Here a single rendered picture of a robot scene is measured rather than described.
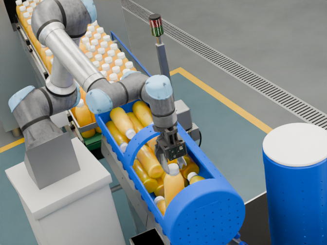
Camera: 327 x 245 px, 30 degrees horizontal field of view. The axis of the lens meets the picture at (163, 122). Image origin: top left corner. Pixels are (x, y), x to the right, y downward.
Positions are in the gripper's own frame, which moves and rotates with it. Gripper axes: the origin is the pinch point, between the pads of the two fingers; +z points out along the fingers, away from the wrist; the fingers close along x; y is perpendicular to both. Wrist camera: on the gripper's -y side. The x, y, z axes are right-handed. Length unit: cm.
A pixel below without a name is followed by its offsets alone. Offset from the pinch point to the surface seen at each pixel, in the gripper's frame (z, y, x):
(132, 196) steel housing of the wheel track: 43, -42, -8
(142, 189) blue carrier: 17.6, -15.2, -8.7
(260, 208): 115, -74, 67
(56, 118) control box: 25, -92, -24
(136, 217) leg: 83, -72, -3
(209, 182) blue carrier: 6.6, 6.4, 9.6
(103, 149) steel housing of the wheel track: 44, -82, -8
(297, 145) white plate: 26, -15, 56
